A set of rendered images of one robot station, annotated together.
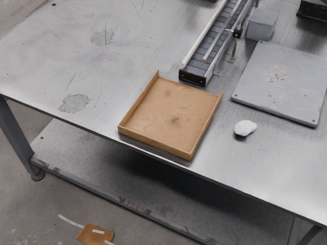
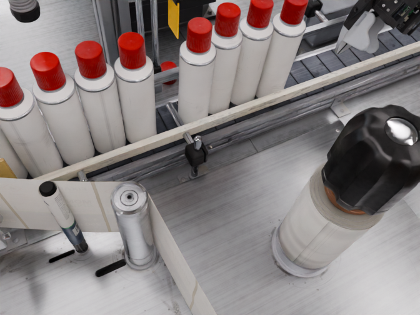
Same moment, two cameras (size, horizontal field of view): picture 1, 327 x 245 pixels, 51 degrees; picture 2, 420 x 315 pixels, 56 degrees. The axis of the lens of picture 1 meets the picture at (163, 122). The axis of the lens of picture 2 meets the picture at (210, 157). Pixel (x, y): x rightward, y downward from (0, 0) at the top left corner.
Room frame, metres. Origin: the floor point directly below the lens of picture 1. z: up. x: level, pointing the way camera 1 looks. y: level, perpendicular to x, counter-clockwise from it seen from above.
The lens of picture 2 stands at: (1.97, -0.21, 1.44)
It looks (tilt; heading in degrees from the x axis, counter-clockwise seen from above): 58 degrees down; 209
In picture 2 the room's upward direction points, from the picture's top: 9 degrees clockwise
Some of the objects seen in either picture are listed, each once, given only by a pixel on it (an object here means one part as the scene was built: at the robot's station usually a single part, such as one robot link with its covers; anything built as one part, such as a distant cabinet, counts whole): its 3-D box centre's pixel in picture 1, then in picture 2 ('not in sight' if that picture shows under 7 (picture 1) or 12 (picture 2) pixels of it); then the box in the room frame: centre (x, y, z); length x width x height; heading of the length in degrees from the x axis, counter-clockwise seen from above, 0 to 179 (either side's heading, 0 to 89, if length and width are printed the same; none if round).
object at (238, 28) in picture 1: (230, 41); not in sight; (1.06, -0.26, 0.91); 0.07 x 0.03 x 0.16; 64
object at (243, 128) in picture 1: (245, 128); not in sight; (0.69, -0.27, 0.85); 0.08 x 0.07 x 0.04; 89
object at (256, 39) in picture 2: not in sight; (249, 55); (1.54, -0.41, 0.98); 0.05 x 0.05 x 0.20
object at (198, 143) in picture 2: not in sight; (196, 158); (1.70, -0.39, 0.89); 0.03 x 0.03 x 0.12; 64
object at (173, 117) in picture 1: (172, 111); not in sight; (0.76, -0.03, 0.85); 0.30 x 0.26 x 0.04; 154
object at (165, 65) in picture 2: not in sight; (168, 72); (1.56, -0.57, 0.85); 0.03 x 0.03 x 0.03
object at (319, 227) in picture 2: not in sight; (337, 205); (1.71, -0.18, 1.03); 0.09 x 0.09 x 0.30
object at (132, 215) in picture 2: not in sight; (135, 230); (1.87, -0.36, 0.97); 0.05 x 0.05 x 0.19
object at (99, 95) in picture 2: not in sight; (100, 103); (1.76, -0.52, 0.98); 0.05 x 0.05 x 0.20
